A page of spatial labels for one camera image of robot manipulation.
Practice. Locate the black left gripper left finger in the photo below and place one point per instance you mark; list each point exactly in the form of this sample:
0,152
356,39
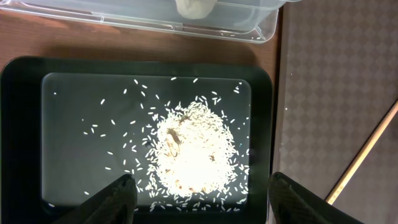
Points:
113,205

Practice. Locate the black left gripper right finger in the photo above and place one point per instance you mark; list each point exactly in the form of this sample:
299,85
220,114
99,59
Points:
292,203

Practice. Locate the wooden chopstick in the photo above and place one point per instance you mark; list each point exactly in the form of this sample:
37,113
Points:
361,155

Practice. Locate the rice leftovers pile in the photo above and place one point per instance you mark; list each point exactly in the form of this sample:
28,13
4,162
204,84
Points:
184,140

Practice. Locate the black waste tray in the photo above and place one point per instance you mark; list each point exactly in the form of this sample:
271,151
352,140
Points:
21,128

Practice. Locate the clear plastic waste bin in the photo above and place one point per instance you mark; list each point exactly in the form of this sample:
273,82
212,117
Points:
252,21

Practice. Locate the brown serving tray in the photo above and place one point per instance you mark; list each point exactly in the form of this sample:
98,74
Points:
337,80

